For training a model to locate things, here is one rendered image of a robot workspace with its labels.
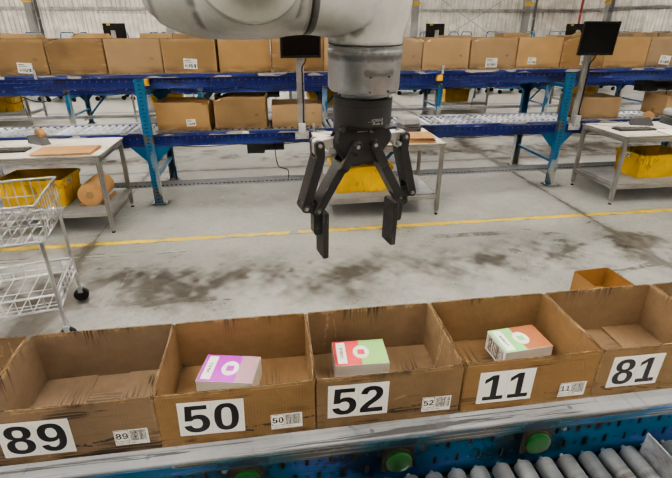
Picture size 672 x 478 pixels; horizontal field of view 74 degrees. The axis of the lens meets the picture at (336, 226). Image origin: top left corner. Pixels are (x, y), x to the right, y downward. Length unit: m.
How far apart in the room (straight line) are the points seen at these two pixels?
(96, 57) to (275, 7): 5.26
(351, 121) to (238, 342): 1.02
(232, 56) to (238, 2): 4.95
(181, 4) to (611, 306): 1.64
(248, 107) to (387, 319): 4.02
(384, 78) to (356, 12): 0.08
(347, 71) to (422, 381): 0.90
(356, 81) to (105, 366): 1.25
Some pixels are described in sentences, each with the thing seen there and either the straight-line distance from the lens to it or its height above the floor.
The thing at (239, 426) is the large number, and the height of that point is 0.93.
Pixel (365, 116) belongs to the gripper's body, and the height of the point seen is 1.75.
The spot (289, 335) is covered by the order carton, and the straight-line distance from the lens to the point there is 1.44.
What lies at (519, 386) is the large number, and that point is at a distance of 1.39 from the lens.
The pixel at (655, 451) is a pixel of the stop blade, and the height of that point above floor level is 0.78.
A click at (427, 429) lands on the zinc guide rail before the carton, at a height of 0.89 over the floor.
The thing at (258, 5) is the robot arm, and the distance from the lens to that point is 0.45.
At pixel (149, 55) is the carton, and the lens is 5.53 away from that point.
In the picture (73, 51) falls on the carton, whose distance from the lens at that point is 5.75.
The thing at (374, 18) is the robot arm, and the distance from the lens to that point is 0.53.
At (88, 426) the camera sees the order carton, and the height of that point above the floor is 0.98.
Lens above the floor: 1.85
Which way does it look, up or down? 24 degrees down
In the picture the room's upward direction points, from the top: straight up
